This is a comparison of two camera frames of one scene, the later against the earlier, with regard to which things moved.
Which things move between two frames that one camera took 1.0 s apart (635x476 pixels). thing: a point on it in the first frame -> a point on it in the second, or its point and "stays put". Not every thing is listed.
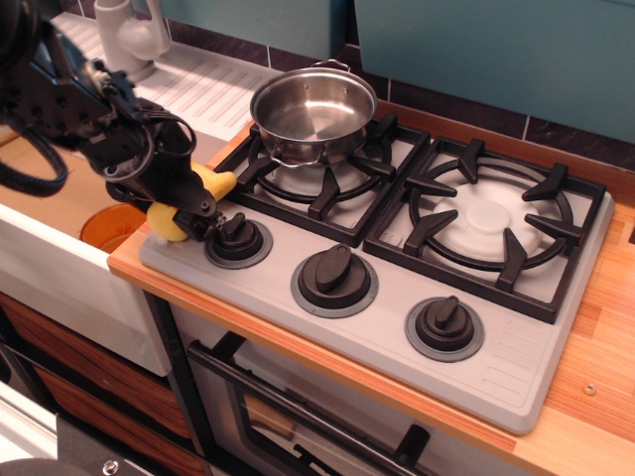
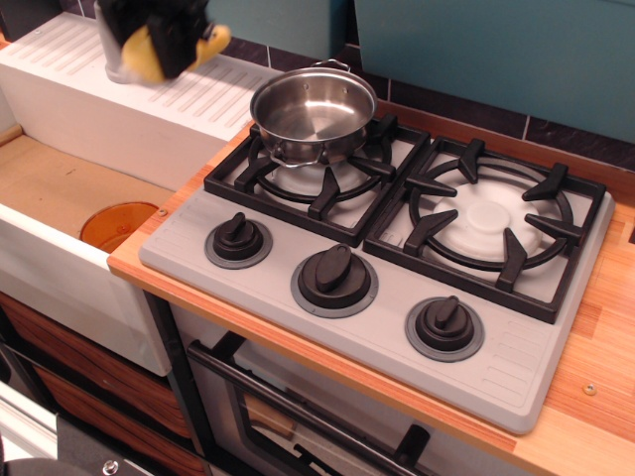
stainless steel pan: [321, 111] stays put
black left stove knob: [239, 243] stays put
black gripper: [146, 163] -> [176, 27]
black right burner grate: [508, 230] stays put
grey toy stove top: [450, 267] stays put
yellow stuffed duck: [161, 217] -> [140, 61]
